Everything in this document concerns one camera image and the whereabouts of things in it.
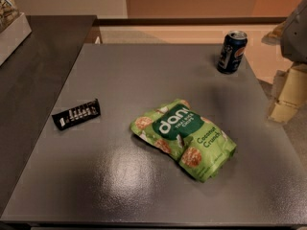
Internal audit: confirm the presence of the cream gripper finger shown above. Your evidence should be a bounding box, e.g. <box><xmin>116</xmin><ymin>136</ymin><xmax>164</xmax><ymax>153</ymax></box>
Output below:
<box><xmin>262</xmin><ymin>22</ymin><xmax>285</xmax><ymax>45</ymax></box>
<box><xmin>268</xmin><ymin>62</ymin><xmax>307</xmax><ymax>123</ymax></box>

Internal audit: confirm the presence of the blue pepsi can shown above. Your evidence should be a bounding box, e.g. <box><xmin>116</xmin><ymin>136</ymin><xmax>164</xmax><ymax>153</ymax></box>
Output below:
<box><xmin>217</xmin><ymin>31</ymin><xmax>248</xmax><ymax>74</ymax></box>

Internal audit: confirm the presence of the green rice chip bag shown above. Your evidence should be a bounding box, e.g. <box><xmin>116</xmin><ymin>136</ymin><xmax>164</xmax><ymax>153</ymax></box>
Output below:
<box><xmin>130</xmin><ymin>99</ymin><xmax>236</xmax><ymax>182</ymax></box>

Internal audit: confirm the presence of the black snack bar wrapper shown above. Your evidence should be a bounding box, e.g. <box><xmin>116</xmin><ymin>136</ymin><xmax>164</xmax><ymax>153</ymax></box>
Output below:
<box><xmin>52</xmin><ymin>99</ymin><xmax>101</xmax><ymax>130</ymax></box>

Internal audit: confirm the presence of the white snack box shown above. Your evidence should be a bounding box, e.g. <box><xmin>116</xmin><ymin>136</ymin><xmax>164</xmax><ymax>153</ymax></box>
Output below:
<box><xmin>0</xmin><ymin>0</ymin><xmax>32</xmax><ymax>65</ymax></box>

